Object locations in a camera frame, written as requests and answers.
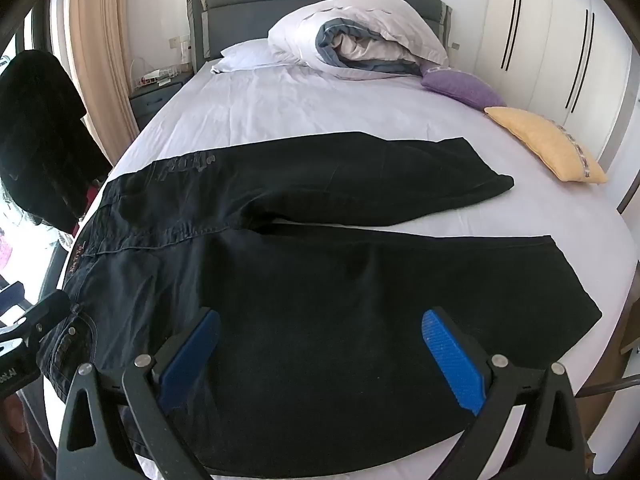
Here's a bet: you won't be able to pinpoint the white wardrobe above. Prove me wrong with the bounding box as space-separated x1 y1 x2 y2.
447 0 640 176

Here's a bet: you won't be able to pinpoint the bed with white sheet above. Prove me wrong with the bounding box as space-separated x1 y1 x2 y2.
45 0 640 480

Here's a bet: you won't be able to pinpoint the folded white grey duvet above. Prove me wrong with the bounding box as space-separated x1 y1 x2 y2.
267 0 449 81

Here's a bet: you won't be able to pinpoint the black hanging garment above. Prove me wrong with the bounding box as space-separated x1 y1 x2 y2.
0 50 113 233

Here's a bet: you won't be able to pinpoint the white wire basket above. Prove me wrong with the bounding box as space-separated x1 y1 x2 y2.
137 67 181 87

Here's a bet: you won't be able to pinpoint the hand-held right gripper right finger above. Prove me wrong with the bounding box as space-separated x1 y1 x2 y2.
421 305 590 480

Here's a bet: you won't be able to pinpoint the beige curtain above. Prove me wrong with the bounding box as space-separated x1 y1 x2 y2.
65 0 138 166

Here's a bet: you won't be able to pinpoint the grey nightstand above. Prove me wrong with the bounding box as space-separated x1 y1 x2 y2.
129 71 195 131

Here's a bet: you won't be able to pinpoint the yellow pillow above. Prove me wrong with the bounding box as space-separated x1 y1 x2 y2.
484 106 608 184

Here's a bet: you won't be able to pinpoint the white pillow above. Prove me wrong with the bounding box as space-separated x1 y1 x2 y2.
211 38 301 73

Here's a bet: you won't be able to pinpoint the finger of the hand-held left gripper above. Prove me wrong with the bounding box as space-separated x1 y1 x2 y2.
22 289 72 344

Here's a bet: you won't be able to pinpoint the black pants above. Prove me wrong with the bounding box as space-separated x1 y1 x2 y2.
37 131 603 476

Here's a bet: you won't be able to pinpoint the purple pillow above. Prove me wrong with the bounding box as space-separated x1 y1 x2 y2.
421 64 507 110

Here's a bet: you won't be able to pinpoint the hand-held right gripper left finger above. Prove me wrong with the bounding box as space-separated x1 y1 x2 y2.
56 306 222 480

